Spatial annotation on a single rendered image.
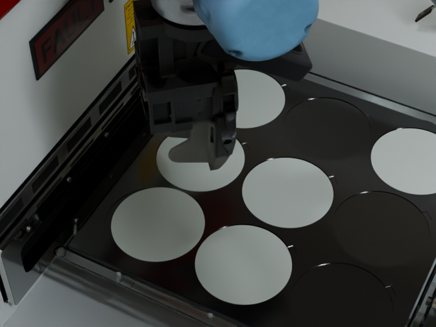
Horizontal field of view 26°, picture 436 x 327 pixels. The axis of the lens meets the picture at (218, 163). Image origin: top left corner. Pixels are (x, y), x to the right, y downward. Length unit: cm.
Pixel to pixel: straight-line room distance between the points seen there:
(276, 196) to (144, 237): 15
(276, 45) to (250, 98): 49
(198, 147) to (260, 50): 27
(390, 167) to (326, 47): 19
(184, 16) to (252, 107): 37
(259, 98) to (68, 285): 31
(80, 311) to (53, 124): 21
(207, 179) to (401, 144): 23
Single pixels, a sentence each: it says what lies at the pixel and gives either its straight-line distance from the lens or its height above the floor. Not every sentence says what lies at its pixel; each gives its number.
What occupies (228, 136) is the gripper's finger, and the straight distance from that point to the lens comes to 86.
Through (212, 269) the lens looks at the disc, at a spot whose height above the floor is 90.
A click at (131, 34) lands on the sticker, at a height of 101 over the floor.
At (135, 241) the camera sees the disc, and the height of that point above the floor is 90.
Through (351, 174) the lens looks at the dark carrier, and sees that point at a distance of 106.
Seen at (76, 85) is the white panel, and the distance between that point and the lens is 98.
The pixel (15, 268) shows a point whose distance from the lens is 99.
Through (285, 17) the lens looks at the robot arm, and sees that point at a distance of 63.
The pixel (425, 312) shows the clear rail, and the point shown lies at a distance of 96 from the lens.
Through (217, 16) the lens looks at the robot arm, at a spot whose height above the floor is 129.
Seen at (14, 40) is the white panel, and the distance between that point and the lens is 86.
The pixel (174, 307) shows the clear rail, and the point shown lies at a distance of 94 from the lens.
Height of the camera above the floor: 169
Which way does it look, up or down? 48 degrees down
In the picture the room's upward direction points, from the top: straight up
